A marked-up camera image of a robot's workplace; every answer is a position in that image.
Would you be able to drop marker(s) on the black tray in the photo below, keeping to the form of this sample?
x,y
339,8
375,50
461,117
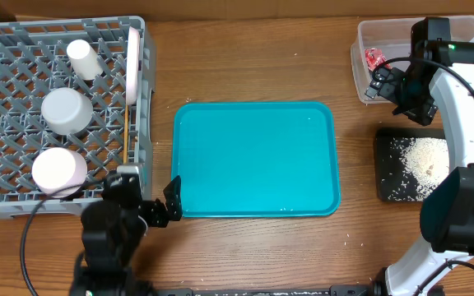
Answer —
x,y
393,183

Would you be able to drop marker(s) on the grey dishwasher rack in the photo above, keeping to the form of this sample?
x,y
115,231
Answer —
x,y
33,62

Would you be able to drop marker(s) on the teal serving tray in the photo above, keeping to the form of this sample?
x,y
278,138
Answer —
x,y
256,160

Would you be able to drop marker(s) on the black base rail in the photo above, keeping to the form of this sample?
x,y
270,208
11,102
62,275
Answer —
x,y
335,290

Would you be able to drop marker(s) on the grey bowl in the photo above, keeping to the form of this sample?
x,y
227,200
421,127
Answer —
x,y
66,111

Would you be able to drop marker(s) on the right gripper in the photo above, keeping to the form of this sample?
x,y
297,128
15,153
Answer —
x,y
424,111

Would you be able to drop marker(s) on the pink bowl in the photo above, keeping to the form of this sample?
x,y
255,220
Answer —
x,y
59,169

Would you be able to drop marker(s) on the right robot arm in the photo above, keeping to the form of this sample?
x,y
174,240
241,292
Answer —
x,y
440,77

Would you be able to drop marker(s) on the white cup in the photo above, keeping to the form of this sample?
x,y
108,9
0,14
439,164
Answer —
x,y
84,60

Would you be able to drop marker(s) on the clear plastic bin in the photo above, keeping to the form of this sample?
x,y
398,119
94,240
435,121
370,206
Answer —
x,y
393,38

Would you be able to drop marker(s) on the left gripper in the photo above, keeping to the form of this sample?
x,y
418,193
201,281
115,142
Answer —
x,y
157,210

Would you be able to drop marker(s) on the wooden chopstick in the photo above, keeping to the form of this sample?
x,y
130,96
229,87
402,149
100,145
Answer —
x,y
125,134

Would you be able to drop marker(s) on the red snack wrapper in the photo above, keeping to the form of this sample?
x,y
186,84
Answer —
x,y
374,57

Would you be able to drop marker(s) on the pile of rice grains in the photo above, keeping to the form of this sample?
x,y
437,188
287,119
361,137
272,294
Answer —
x,y
427,160

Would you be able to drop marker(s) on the large white plate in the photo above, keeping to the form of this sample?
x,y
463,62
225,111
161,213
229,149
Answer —
x,y
132,65

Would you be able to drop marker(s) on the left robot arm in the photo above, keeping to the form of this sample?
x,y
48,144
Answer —
x,y
113,228

